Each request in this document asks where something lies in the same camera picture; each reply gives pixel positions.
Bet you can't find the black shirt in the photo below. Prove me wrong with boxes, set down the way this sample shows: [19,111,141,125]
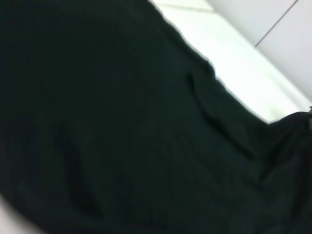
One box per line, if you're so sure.
[0,0,312,234]

